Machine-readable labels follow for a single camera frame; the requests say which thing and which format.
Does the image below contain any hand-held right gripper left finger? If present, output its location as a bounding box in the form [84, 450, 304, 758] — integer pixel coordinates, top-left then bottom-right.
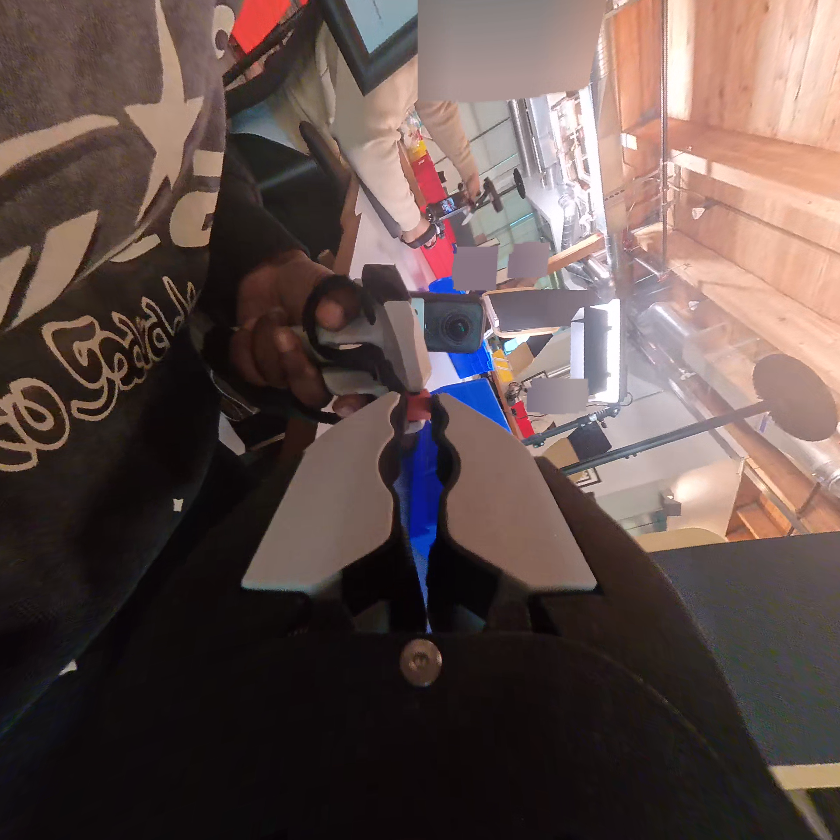
[241, 392, 408, 618]

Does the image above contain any black light stand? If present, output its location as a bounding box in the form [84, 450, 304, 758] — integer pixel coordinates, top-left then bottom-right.
[525, 352, 838, 481]

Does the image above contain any bright light panel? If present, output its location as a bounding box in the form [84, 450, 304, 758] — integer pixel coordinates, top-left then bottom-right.
[569, 298, 626, 403]

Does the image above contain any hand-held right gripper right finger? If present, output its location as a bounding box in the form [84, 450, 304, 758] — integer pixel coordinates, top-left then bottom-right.
[436, 392, 599, 620]

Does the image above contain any blue plastic bin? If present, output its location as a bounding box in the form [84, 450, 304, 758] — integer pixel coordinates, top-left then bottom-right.
[394, 276, 529, 624]

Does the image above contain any black office chair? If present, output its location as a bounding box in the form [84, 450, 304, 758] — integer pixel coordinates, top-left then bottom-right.
[300, 121, 363, 263]

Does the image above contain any printed marker sign board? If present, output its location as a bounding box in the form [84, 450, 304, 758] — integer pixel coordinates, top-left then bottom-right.
[319, 0, 424, 95]

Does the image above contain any person's left hand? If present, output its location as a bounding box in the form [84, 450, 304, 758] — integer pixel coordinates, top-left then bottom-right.
[237, 250, 384, 421]

